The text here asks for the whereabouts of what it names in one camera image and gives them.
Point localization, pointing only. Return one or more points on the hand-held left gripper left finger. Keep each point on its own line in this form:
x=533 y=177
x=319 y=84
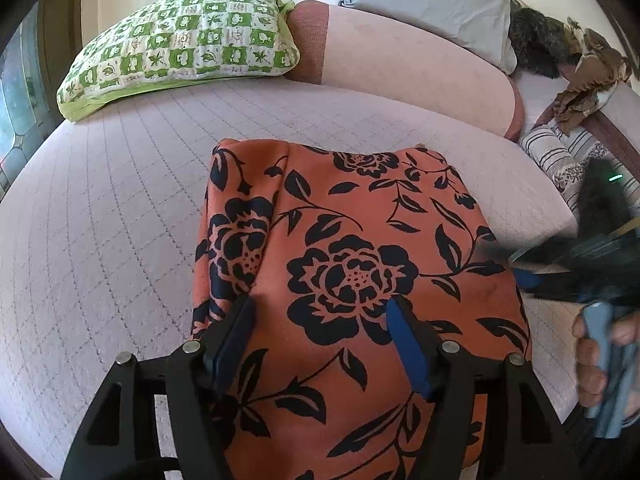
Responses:
x=235 y=340

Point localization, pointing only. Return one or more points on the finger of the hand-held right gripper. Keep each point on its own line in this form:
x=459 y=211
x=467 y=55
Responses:
x=545 y=251
x=527 y=279

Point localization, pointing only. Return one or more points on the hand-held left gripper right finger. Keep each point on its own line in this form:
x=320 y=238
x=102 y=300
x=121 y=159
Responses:
x=407 y=345

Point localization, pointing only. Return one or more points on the orange black floral cloth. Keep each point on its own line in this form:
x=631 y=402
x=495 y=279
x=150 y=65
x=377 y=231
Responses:
x=350 y=220

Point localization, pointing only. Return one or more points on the person's right hand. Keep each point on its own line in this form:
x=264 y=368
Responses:
x=587 y=360

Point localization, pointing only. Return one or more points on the striped white cloth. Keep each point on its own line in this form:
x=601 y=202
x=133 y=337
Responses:
x=550 y=155

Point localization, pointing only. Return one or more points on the brown crumpled cloth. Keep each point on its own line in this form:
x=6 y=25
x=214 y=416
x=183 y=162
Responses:
x=590 y=80

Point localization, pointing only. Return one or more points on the bed with lilac quilted cover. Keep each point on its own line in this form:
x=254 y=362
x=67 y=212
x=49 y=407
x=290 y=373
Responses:
x=100 y=210

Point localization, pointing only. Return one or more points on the dark furry item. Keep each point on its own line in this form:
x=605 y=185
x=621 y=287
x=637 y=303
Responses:
x=537 y=40

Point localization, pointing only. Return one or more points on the pink bolster pillow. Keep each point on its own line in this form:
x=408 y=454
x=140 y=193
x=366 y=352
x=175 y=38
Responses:
x=400 y=60

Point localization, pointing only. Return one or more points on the grey pillow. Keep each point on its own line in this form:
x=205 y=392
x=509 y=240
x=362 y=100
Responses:
x=440 y=0

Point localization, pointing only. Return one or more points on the green checked pillow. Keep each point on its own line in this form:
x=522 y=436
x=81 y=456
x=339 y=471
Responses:
x=175 y=45

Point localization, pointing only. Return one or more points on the window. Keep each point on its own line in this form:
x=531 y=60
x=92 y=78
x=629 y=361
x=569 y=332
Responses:
x=20 y=100

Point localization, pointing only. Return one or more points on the dark wooden bed frame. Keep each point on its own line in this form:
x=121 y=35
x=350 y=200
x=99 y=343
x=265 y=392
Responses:
x=615 y=130

